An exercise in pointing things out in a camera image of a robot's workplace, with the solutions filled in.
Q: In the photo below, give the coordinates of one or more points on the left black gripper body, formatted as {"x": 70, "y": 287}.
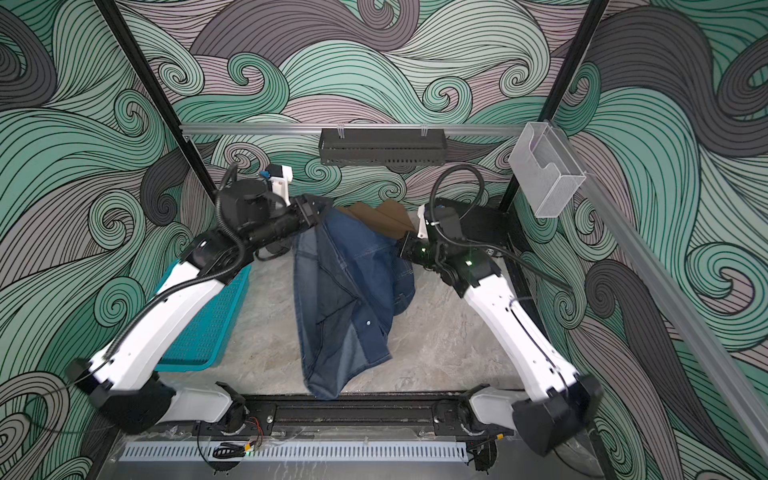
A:
{"x": 289, "y": 222}

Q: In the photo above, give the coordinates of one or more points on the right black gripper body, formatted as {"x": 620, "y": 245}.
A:
{"x": 417, "y": 249}

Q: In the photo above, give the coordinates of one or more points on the blue denim skirt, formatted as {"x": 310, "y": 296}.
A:
{"x": 349, "y": 285}

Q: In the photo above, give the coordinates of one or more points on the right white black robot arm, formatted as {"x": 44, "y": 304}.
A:
{"x": 471, "y": 270}

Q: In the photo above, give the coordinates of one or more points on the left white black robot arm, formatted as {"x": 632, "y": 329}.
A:
{"x": 121, "y": 381}

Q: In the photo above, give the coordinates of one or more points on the tan brown skirt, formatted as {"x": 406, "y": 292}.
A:
{"x": 389, "y": 218}

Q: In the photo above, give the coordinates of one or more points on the black hard case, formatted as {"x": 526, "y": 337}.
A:
{"x": 483, "y": 225}

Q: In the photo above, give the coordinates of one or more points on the teal plastic basket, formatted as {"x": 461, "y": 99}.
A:
{"x": 202, "y": 343}

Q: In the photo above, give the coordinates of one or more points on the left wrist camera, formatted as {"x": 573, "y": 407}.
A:
{"x": 279, "y": 178}

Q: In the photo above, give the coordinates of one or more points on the black perforated wall shelf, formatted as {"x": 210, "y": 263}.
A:
{"x": 400, "y": 148}

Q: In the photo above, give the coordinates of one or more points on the aluminium back rail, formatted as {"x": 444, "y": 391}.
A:
{"x": 275, "y": 128}

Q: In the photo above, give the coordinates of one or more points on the aluminium rail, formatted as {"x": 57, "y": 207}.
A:
{"x": 739, "y": 394}
{"x": 275, "y": 128}

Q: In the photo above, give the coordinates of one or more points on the clear plastic wall bin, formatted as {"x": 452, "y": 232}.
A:
{"x": 547, "y": 168}

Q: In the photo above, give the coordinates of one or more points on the white slotted cable duct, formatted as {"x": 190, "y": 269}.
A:
{"x": 299, "y": 451}

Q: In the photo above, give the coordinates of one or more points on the aluminium right rail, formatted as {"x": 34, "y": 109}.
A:
{"x": 739, "y": 394}

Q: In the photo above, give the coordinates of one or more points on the black left corner post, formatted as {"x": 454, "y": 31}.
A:
{"x": 131, "y": 49}

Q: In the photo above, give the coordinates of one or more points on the black corner post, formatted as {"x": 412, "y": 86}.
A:
{"x": 131, "y": 49}
{"x": 574, "y": 56}

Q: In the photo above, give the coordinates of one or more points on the black right corner post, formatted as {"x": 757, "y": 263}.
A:
{"x": 574, "y": 56}

